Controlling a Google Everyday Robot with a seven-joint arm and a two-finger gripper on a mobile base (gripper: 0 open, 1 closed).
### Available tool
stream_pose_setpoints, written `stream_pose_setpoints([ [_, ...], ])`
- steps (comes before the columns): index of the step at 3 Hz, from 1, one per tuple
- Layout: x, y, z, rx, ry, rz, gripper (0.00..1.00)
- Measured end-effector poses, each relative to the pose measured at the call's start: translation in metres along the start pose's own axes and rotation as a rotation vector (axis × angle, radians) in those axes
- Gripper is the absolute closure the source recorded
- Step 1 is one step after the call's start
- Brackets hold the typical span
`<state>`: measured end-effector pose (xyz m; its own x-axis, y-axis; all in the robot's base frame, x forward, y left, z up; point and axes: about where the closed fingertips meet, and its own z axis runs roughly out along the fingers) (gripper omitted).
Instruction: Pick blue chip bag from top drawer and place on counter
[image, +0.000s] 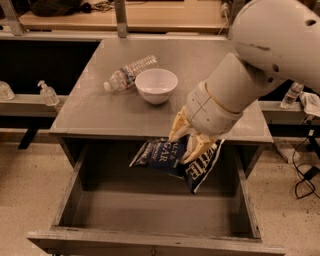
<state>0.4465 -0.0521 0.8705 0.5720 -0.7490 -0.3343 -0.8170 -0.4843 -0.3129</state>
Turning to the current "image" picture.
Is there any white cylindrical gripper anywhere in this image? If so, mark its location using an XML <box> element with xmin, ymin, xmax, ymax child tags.
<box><xmin>169</xmin><ymin>82</ymin><xmax>243</xmax><ymax>164</ymax></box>

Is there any open grey top drawer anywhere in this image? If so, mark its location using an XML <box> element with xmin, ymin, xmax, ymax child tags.
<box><xmin>27</xmin><ymin>143</ymin><xmax>285</xmax><ymax>256</ymax></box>

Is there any black floor cable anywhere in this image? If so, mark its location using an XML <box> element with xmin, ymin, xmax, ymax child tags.
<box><xmin>291</xmin><ymin>138</ymin><xmax>320</xmax><ymax>200</ymax></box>

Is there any left sanitizer pump bottle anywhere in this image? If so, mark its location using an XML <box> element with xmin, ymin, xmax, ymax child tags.
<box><xmin>37</xmin><ymin>80</ymin><xmax>59</xmax><ymax>106</ymax></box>

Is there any small water bottle right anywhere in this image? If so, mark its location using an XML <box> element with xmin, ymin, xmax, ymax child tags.
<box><xmin>280</xmin><ymin>82</ymin><xmax>304</xmax><ymax>108</ymax></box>

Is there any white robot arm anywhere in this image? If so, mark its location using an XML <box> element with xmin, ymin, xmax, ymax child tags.
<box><xmin>169</xmin><ymin>0</ymin><xmax>320</xmax><ymax>164</ymax></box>

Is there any blue kettle chip bag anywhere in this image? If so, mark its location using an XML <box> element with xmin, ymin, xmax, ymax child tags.
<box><xmin>129</xmin><ymin>136</ymin><xmax>224</xmax><ymax>194</ymax></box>

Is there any white ceramic bowl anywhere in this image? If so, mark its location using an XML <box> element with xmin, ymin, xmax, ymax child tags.
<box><xmin>135</xmin><ymin>68</ymin><xmax>178</xmax><ymax>105</ymax></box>

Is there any black bag on workbench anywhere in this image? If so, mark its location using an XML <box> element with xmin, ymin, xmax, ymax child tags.
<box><xmin>28</xmin><ymin>0</ymin><xmax>92</xmax><ymax>17</ymax></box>

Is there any grey wooden cabinet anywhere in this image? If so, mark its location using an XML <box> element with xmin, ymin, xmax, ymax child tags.
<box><xmin>49</xmin><ymin>37</ymin><xmax>274</xmax><ymax>178</ymax></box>

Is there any clear plastic water bottle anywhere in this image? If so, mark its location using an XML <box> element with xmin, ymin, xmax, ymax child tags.
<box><xmin>104</xmin><ymin>55</ymin><xmax>157</xmax><ymax>93</ymax></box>

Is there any clear container far left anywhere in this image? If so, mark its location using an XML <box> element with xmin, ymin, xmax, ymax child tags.
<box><xmin>0</xmin><ymin>81</ymin><xmax>15</xmax><ymax>100</ymax></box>

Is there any wooden workbench background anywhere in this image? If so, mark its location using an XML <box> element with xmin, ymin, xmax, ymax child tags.
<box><xmin>19</xmin><ymin>0</ymin><xmax>229</xmax><ymax>34</ymax></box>

